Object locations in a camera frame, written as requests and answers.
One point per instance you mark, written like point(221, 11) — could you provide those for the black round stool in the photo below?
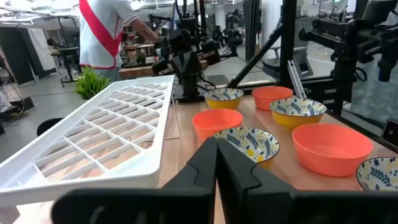
point(48, 124)

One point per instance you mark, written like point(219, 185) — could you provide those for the black frame post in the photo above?
point(287, 37)

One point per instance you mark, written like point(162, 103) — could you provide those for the black diagonal frame brace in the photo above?
point(255, 57)

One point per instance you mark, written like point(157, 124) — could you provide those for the wooden background table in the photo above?
point(136, 71)

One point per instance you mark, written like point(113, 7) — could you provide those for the black background robot arm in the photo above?
point(231, 40)

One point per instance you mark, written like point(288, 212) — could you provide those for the large orange plastic bowl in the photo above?
point(329, 155)

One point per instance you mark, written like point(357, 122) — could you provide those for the black desk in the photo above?
point(70, 54)

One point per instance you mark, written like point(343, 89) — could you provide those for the black table-level camera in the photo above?
point(391, 133)

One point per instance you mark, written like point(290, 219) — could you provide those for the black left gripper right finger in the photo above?
point(248, 202)

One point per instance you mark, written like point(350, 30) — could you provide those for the black partition panel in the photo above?
point(15, 56)

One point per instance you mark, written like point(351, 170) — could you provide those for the white plastic grid rack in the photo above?
point(93, 186)

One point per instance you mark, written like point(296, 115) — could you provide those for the silver aluminium bar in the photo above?
point(295, 77)

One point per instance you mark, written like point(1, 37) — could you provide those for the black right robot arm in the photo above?
point(186, 68)

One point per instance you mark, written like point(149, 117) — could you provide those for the grey office chair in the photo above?
point(298, 62)

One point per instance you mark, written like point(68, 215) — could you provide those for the green plant in white pot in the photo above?
point(90, 84)

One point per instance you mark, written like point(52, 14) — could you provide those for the yellow floral pattern bowl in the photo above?
point(379, 175)
point(224, 104)
point(248, 143)
point(295, 119)

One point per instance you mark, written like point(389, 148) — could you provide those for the person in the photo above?
point(96, 37)

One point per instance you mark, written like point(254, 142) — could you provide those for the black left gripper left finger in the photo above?
point(186, 202)

